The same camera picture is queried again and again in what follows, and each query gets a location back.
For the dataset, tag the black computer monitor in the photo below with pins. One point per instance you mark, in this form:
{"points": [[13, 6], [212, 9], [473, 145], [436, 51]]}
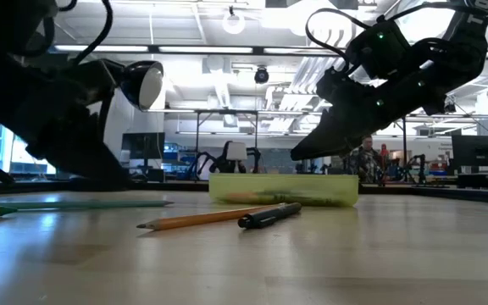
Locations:
{"points": [[142, 146], [477, 150]]}

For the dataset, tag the translucent yellow-green supply box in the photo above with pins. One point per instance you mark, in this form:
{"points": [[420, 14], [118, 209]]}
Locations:
{"points": [[282, 186]]}

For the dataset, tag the black overhead camera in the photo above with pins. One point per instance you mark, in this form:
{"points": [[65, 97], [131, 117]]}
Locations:
{"points": [[262, 75]]}

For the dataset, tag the orange pencil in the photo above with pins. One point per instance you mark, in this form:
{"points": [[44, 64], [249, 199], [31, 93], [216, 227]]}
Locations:
{"points": [[201, 218]]}

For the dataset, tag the white round ceiling fixture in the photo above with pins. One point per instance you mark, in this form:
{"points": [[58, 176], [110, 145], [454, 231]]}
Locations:
{"points": [[233, 21]]}

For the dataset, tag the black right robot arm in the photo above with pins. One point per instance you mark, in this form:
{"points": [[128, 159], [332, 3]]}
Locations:
{"points": [[464, 51]]}

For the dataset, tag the black pen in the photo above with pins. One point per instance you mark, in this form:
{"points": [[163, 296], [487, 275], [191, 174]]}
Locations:
{"points": [[269, 216]]}

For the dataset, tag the teal pencil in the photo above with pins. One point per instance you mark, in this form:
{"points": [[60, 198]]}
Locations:
{"points": [[91, 204]]}

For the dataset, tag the black background robot arm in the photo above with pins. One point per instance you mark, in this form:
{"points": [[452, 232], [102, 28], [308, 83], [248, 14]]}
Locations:
{"points": [[415, 167], [220, 163]]}

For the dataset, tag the person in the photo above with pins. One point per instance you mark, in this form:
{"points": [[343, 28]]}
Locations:
{"points": [[364, 163], [384, 154]]}

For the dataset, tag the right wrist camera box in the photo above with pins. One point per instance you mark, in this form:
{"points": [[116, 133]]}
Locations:
{"points": [[379, 48]]}

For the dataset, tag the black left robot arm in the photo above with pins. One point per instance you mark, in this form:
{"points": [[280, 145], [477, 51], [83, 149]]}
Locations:
{"points": [[7, 34]]}

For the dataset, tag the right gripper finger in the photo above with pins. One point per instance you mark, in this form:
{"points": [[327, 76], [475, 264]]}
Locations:
{"points": [[337, 135]]}

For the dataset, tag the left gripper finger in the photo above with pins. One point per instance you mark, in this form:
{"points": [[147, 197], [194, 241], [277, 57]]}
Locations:
{"points": [[87, 161]]}

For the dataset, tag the black desk lamp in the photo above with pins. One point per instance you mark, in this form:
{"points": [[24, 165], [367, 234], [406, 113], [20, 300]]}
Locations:
{"points": [[142, 84]]}

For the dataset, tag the ceiling light strip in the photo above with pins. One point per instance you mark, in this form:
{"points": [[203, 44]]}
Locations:
{"points": [[206, 49]]}

